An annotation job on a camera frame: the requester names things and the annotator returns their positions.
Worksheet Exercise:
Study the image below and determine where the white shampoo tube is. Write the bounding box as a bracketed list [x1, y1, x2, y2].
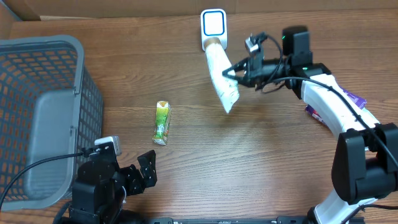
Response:
[204, 37, 239, 114]

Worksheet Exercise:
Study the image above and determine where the green yellow sachet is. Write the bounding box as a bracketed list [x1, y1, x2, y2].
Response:
[152, 101, 172, 146]

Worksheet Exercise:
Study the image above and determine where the red purple pad package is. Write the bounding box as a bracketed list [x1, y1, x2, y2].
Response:
[305, 88, 367, 124]

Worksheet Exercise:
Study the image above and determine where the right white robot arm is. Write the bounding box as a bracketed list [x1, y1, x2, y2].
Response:
[223, 26, 397, 223]

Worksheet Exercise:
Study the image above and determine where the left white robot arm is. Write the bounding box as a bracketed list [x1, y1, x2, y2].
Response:
[53, 145, 157, 224]

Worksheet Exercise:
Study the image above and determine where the white barcode scanner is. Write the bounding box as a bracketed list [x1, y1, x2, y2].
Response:
[200, 8, 228, 50]

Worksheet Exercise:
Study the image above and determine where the grey plastic basket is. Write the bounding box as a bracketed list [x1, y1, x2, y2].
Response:
[1, 35, 103, 211]

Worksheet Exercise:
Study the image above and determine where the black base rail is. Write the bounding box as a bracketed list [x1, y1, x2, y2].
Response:
[144, 216, 364, 224]

